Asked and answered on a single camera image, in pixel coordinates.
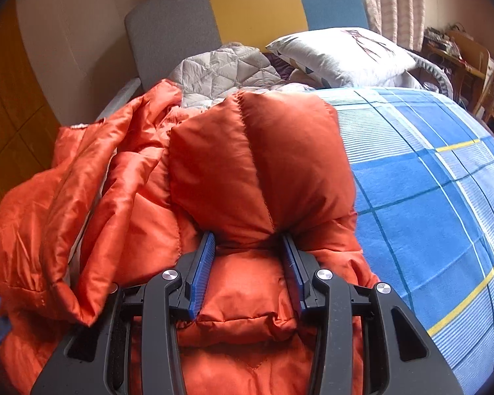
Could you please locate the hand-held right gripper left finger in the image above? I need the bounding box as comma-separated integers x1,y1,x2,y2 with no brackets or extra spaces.
31,230,217,395

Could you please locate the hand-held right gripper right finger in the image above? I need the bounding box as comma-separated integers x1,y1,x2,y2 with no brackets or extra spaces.
280,232,464,395

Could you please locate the orange puffer jacket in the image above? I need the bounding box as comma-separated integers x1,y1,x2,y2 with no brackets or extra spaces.
0,78,381,395

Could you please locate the blue plaid bed sheet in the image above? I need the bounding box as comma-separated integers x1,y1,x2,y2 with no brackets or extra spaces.
313,86,494,395

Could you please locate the grey quilted blanket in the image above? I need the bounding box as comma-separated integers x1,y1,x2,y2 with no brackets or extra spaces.
167,43,287,108

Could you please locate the dark purple cloth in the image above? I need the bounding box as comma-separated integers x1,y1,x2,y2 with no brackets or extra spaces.
267,55,298,82

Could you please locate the white printed pillow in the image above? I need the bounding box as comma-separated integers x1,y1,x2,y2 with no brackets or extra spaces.
265,27,423,90

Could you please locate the grey-trimmed white blanket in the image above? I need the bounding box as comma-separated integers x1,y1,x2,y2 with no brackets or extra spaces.
403,49,456,100

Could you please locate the brown wooden wardrobe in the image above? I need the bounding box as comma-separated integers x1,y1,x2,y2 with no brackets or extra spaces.
0,0,62,231

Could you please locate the grey pillow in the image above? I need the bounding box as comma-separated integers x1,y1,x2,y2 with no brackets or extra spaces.
124,0,370,91

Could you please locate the cluttered wooden desk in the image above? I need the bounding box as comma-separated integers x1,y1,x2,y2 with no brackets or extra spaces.
422,25,494,91

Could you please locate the wooden side table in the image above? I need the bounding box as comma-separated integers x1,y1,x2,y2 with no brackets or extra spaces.
447,31,492,112

